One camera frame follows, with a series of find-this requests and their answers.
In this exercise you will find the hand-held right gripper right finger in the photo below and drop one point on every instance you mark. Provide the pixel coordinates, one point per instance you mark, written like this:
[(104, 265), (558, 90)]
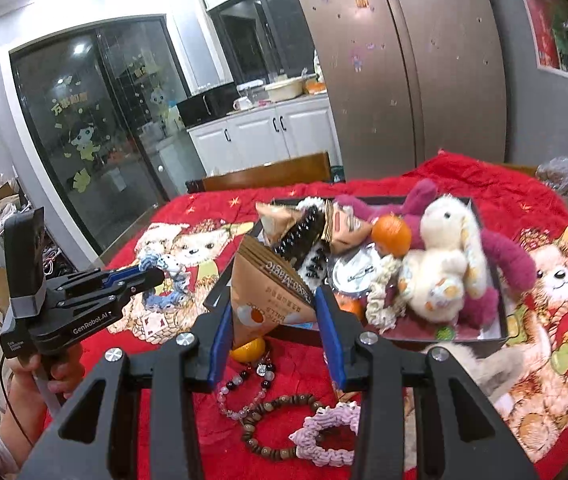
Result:
[(331, 340)]

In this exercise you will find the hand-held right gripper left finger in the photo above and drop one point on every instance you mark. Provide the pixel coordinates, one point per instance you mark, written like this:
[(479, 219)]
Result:
[(221, 340)]

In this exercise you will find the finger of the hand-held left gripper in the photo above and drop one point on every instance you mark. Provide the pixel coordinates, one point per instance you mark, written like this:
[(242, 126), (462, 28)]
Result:
[(114, 297), (124, 275)]

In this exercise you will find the black storage box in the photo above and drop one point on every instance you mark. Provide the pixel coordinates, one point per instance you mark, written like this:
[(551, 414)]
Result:
[(216, 295)]

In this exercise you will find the blue crochet scrunchie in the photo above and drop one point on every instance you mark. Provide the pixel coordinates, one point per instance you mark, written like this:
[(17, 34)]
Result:
[(169, 262)]

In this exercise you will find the brown triangular snack packet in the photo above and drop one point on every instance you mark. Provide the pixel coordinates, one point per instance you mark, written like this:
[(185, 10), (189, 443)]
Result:
[(269, 290), (346, 225), (279, 222)]

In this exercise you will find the brown furry hair claw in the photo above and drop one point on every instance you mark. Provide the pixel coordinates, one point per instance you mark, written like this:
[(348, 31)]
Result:
[(296, 237)]

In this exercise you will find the orange mandarin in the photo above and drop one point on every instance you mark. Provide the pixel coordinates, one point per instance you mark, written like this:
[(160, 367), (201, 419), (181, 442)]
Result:
[(351, 306), (391, 234), (249, 351)]

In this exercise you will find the white plush rabbit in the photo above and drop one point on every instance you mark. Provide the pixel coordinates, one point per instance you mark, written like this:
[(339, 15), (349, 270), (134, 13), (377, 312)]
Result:
[(444, 260)]

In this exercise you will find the person's left forearm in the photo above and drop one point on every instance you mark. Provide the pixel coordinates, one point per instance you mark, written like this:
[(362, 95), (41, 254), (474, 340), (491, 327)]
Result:
[(14, 425)]

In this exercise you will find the person's left hand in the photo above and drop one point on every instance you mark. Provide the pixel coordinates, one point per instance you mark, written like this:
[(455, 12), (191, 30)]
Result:
[(66, 370)]

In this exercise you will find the white furry hair claw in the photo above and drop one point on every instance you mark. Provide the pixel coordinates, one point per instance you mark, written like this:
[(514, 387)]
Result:
[(316, 266)]

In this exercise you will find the white lace scrunchie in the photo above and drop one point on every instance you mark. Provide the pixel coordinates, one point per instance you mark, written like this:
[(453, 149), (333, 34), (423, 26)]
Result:
[(384, 285)]

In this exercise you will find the pink crochet scrunchie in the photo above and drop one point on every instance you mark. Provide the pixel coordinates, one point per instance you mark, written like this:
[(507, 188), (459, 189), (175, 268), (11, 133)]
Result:
[(314, 427)]

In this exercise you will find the glass sliding door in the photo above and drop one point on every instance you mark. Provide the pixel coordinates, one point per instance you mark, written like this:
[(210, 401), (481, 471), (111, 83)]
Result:
[(89, 135)]

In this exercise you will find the cream fluffy hair clip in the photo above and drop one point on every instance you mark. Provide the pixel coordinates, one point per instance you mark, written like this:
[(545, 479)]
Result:
[(484, 365)]

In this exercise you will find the red printed bear blanket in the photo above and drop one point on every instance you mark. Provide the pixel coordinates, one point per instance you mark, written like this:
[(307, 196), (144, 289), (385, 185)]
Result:
[(464, 435)]

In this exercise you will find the black microwave oven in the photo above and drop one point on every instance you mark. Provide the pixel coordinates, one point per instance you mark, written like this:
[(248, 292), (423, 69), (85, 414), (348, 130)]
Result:
[(209, 105)]

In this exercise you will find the pink plush toy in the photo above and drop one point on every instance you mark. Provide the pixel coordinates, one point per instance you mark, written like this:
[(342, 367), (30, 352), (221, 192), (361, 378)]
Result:
[(506, 255)]

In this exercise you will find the white kitchen cabinet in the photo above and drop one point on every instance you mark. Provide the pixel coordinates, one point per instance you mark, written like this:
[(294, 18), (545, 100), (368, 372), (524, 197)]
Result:
[(264, 135)]

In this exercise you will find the white mug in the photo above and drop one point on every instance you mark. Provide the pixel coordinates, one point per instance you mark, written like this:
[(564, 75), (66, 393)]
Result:
[(241, 104)]

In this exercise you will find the cream plastic basin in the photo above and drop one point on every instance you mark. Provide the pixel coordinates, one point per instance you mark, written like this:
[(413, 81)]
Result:
[(284, 90)]

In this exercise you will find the printed plastic bag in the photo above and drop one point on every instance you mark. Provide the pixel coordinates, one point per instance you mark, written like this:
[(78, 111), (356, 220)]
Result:
[(318, 67)]

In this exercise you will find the dark kitchen window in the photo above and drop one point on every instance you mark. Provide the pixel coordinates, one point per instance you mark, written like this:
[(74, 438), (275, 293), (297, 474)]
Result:
[(264, 35)]

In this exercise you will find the silver double-door refrigerator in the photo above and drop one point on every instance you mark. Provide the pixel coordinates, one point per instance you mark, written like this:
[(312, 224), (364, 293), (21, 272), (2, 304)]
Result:
[(404, 60)]

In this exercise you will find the red gift box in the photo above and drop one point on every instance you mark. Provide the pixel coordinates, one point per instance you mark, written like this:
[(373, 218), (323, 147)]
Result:
[(541, 25)]

